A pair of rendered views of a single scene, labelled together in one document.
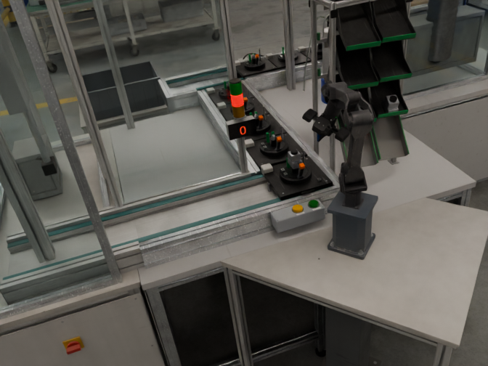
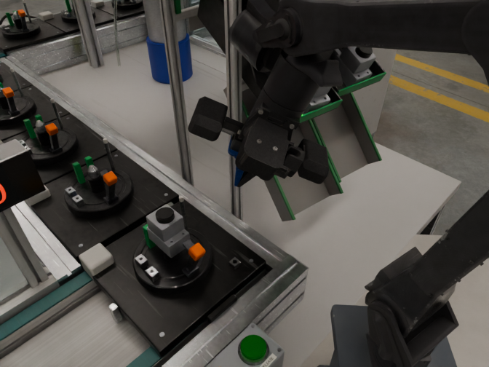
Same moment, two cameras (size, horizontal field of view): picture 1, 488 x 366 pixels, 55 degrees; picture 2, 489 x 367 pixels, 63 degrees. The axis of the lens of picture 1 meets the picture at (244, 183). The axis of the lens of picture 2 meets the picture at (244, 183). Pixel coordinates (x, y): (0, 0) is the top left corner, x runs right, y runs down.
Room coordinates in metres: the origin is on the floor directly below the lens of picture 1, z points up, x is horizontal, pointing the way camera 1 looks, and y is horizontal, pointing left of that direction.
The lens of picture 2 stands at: (1.26, -0.10, 1.55)
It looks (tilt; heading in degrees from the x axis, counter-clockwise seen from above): 41 degrees down; 329
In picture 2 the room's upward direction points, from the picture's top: straight up
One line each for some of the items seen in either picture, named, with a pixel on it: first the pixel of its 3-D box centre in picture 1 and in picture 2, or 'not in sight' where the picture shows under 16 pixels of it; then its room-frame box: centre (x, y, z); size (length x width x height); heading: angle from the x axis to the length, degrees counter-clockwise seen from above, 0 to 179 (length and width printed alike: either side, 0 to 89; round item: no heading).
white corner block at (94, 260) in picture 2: (266, 170); (97, 261); (1.79, -0.11, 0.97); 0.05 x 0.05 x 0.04; 14
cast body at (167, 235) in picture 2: (293, 157); (164, 224); (1.73, -0.23, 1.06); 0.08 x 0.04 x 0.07; 14
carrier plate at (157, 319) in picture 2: (295, 176); (174, 264); (1.72, -0.23, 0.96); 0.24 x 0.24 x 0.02; 14
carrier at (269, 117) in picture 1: (256, 120); (43, 134); (2.20, -0.11, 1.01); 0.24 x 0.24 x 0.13; 14
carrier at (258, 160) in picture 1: (273, 141); (95, 180); (1.97, -0.17, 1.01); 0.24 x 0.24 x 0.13; 14
